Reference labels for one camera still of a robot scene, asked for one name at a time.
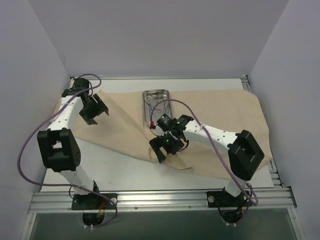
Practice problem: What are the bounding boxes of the beige cloth wrap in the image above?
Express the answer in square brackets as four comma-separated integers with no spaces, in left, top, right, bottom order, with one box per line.
[54,87,273,181]

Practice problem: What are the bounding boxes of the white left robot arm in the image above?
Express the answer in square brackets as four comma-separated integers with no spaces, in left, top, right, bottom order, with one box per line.
[37,89,109,210]

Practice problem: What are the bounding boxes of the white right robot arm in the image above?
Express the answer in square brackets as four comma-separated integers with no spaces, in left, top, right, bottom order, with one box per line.
[149,114,265,207]

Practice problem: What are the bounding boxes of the steel surgical forceps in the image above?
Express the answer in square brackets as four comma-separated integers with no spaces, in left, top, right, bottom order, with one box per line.
[144,94,168,120]

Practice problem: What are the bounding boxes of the stainless steel instrument tray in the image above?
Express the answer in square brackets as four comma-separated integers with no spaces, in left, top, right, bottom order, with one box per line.
[142,89,173,126]

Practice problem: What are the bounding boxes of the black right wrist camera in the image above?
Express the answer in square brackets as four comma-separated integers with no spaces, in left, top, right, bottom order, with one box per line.
[149,114,174,132]

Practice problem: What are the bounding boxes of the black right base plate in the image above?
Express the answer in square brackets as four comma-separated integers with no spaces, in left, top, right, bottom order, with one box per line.
[206,189,250,208]

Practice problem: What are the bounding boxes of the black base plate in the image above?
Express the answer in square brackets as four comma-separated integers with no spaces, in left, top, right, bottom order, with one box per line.
[206,189,250,208]
[71,193,118,211]

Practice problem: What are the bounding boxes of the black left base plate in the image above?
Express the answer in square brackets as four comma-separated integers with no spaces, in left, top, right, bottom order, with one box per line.
[71,193,118,211]

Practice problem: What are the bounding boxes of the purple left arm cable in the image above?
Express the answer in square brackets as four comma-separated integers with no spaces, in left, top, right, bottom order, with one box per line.
[16,73,118,230]

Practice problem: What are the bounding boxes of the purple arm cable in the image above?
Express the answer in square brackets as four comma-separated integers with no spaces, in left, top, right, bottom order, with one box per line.
[152,99,259,225]
[16,73,118,230]

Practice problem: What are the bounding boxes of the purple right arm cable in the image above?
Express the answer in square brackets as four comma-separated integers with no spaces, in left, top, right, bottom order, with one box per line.
[152,99,259,225]

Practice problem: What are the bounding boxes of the aluminium front rail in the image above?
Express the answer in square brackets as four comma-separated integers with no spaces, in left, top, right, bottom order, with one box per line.
[28,187,297,214]

